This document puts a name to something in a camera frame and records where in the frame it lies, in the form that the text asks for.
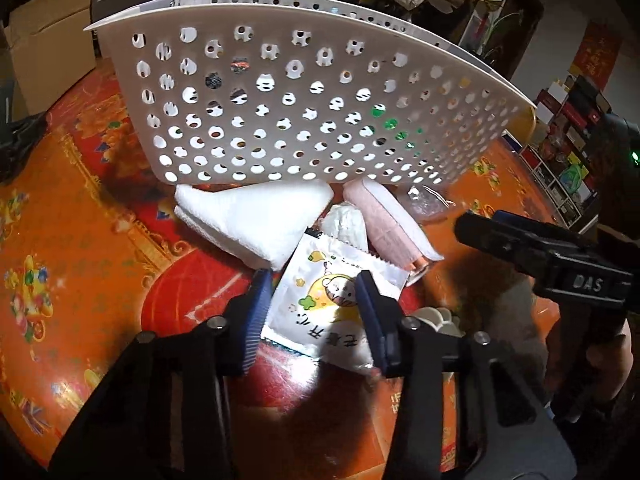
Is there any pink folded towel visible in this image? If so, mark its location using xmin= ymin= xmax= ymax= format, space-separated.
xmin=342 ymin=177 xmax=445 ymax=287

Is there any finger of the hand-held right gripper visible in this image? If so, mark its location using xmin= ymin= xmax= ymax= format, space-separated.
xmin=453 ymin=211 xmax=557 ymax=282
xmin=491 ymin=209 xmax=593 ymax=251

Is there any yellow plastic object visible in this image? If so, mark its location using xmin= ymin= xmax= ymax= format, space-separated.
xmin=504 ymin=109 xmax=538 ymax=147

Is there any dark cloth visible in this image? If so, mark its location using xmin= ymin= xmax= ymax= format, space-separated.
xmin=0 ymin=111 xmax=49 ymax=184

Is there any brown cardboard box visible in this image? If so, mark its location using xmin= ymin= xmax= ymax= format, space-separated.
xmin=2 ymin=0 xmax=99 ymax=117

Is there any white folded towel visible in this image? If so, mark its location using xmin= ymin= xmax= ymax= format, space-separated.
xmin=173 ymin=179 xmax=335 ymax=272

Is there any red wall poster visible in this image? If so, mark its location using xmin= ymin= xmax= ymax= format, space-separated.
xmin=569 ymin=22 xmax=622 ymax=80

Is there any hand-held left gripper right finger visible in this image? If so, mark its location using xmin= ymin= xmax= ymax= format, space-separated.
xmin=354 ymin=269 xmax=579 ymax=480

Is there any small white scalloped object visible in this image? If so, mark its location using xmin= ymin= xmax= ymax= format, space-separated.
xmin=414 ymin=307 xmax=464 ymax=339

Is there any person's right hand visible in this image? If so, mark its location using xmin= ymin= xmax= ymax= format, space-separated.
xmin=586 ymin=319 xmax=633 ymax=413

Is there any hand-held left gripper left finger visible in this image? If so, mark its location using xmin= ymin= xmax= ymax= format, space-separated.
xmin=49 ymin=268 xmax=274 ymax=480

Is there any white perforated plastic basket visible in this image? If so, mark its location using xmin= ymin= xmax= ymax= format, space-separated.
xmin=83 ymin=0 xmax=537 ymax=187

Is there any shelf with coloured boxes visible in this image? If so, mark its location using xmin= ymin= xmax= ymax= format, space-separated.
xmin=519 ymin=74 xmax=617 ymax=227

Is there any crumpled white tissue pack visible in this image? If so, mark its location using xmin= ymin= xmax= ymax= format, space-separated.
xmin=320 ymin=201 xmax=370 ymax=252

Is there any orange printed tablecloth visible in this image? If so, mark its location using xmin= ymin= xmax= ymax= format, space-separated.
xmin=0 ymin=54 xmax=603 ymax=473

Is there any clear plastic wrapper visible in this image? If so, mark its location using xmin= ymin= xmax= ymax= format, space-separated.
xmin=404 ymin=184 xmax=457 ymax=219

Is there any green potted plant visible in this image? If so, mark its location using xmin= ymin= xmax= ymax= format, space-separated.
xmin=481 ymin=9 xmax=517 ymax=63

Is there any cartoon printed wipe packet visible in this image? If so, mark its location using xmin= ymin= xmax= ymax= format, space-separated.
xmin=260 ymin=226 xmax=412 ymax=377

